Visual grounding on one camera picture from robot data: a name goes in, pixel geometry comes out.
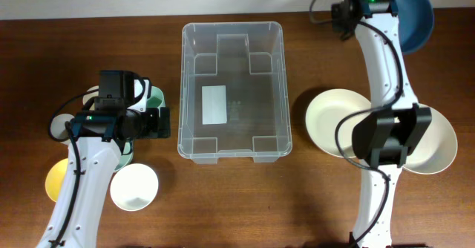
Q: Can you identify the mint green cup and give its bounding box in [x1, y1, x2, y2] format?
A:
[147, 86, 166, 109]

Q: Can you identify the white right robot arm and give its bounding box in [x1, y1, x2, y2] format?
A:
[332, 0, 432, 247]

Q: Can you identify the clear plastic storage container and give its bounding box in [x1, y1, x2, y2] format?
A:
[177, 22, 292, 164]

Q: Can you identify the yellow small bowl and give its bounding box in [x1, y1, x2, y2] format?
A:
[45, 158, 68, 202]

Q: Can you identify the cream bowl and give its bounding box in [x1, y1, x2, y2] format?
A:
[403, 107, 458, 174]
[305, 89, 371, 157]

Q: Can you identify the mint green small bowl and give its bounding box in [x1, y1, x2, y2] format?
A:
[114, 142, 134, 172]

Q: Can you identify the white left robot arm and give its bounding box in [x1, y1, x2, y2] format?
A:
[38, 70, 171, 247]

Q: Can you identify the dark blue bowl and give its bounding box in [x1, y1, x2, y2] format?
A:
[396, 0, 434, 54]

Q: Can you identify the white small bowl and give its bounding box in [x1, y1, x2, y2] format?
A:
[110, 163, 160, 212]

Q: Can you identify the white label sticker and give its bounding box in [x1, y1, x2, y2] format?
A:
[202, 85, 227, 125]

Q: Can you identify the cream cup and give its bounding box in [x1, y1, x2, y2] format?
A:
[82, 85, 99, 105]

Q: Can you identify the light grey cup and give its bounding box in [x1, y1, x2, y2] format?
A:
[50, 114, 74, 145]

